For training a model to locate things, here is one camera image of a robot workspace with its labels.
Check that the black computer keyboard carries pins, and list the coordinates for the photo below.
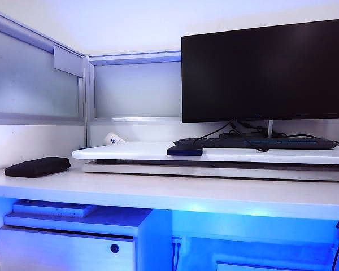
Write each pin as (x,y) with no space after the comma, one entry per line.
(285,143)

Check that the white paper cup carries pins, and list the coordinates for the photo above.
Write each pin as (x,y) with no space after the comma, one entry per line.
(113,139)

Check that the white drawer cabinet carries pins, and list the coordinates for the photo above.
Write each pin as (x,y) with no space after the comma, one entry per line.
(59,251)

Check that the white desk riser board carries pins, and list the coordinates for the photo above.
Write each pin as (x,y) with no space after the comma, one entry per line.
(130,152)

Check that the grey partition bracket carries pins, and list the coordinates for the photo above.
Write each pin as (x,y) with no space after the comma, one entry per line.
(69,60)

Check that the flat white board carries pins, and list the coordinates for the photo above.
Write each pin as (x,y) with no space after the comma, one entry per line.
(51,208)

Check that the frosted side partition panel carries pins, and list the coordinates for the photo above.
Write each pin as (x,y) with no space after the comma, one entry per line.
(25,84)

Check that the black portable hard drive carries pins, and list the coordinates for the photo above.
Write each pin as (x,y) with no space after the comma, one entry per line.
(185,151)

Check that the silver partition corner post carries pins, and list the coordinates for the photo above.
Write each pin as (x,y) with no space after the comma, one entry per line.
(87,107)

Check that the grey desk riser base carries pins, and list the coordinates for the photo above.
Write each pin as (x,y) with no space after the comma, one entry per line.
(186,170)

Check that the black fabric pouch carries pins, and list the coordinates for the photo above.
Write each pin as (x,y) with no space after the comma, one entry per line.
(36,167)

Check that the black computer monitor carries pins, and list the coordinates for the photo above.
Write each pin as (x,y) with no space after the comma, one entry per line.
(262,73)

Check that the white wall socket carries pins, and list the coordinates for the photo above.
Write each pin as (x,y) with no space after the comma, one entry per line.
(177,240)

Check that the silver monitor stand post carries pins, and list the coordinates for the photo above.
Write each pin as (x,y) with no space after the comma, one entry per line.
(270,130)

